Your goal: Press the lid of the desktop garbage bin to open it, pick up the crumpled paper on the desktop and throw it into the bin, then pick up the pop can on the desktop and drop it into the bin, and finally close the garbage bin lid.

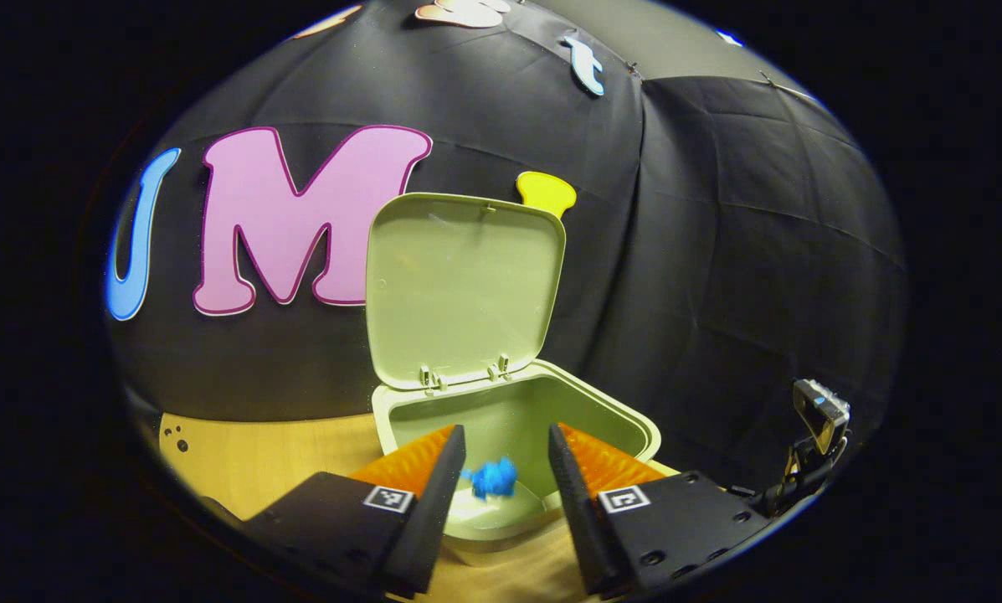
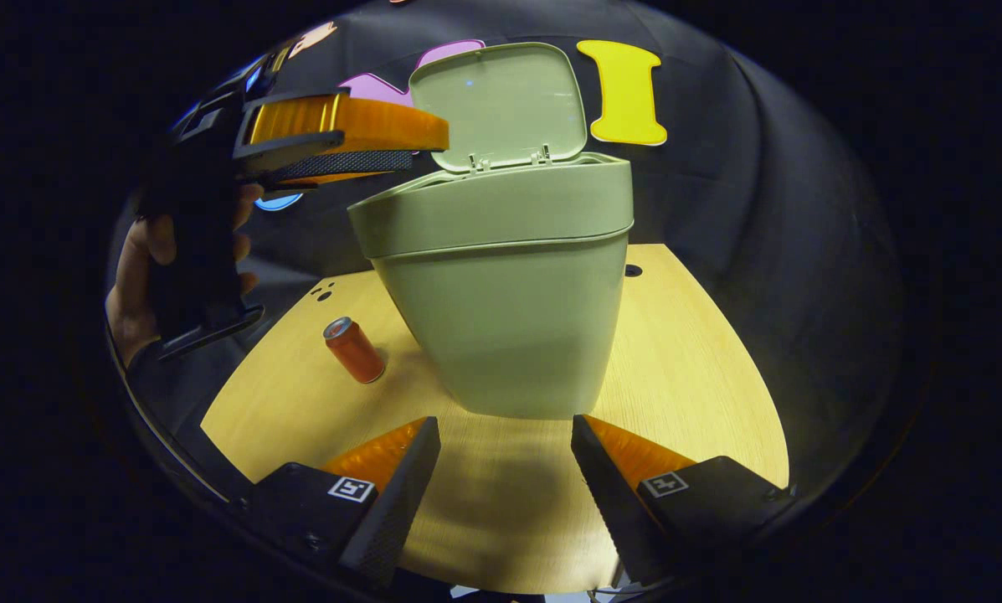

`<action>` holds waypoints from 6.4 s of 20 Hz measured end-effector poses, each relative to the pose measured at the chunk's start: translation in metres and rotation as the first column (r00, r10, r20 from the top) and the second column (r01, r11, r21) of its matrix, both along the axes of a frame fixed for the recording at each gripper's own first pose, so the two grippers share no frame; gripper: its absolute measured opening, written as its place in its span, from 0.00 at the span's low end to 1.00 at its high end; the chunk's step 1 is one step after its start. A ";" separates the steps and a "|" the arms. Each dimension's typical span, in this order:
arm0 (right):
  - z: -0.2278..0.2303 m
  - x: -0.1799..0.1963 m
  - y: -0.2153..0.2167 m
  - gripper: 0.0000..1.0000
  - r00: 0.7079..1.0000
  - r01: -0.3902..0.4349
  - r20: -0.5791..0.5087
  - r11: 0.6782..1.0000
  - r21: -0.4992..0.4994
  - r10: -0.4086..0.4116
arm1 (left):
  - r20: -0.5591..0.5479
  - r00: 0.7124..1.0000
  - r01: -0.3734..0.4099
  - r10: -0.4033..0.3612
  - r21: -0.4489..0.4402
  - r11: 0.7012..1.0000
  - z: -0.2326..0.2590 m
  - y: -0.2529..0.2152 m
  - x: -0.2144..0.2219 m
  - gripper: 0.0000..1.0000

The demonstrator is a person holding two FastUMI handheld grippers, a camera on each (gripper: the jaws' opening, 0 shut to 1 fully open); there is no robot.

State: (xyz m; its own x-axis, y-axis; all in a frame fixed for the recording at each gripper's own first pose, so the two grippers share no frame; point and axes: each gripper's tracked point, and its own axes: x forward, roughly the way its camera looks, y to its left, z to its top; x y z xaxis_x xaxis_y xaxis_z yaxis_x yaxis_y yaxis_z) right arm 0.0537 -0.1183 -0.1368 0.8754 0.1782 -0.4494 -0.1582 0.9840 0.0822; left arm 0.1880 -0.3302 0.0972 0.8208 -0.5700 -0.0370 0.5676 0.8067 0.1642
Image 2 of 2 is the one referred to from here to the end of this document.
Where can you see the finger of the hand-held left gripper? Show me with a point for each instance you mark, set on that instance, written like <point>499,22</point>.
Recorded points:
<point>367,126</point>
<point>341,170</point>

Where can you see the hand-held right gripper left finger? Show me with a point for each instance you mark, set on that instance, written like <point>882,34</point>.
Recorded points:
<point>392,511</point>

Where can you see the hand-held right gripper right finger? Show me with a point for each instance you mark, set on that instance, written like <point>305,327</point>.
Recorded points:
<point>609,502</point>

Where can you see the orange pop can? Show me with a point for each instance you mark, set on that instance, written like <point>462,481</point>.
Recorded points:
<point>356,352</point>

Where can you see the pale green desktop garbage bin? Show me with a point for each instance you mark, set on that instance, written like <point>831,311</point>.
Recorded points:
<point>509,318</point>

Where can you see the wooden desktop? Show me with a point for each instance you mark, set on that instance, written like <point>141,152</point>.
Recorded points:
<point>685,377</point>

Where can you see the black backdrop cloth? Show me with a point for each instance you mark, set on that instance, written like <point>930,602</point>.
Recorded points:
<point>760,167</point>

